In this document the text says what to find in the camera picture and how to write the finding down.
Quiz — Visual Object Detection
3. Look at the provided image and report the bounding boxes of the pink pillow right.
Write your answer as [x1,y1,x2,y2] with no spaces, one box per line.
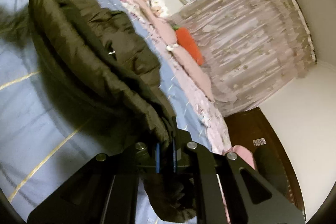
[166,43,214,101]

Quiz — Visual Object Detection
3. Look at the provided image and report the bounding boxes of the dark wooden headboard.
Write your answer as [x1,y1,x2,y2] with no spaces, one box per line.
[224,107,306,215]

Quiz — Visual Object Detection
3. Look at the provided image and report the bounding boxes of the floral white pillow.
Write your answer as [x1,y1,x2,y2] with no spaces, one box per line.
[144,0,169,18]

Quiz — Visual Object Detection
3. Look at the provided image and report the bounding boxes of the pink cartoon print bedsheet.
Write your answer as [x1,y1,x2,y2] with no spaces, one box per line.
[119,0,231,155]

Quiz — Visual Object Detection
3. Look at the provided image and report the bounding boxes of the blue plaid bed cover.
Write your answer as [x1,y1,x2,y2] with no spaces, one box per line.
[0,0,214,224]

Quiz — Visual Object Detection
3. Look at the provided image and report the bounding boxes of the dark olive hooded jacket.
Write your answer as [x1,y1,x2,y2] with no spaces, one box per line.
[29,0,196,222]

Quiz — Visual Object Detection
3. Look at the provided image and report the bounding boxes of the pink pillow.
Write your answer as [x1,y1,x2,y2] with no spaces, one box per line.
[166,43,214,101]
[133,0,177,45]

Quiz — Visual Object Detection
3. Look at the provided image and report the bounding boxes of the pink lace curtain right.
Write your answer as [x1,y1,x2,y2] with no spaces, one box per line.
[171,0,316,117]

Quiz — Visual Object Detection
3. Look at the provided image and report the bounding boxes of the pink folded quilt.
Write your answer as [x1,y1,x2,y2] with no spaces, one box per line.
[225,145,257,170]

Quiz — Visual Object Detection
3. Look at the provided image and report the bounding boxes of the pink pillow left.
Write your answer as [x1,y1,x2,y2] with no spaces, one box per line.
[133,0,177,45]

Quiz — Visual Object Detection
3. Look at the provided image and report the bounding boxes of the orange carrot plush pillow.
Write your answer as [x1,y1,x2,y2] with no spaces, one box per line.
[174,26,204,66]

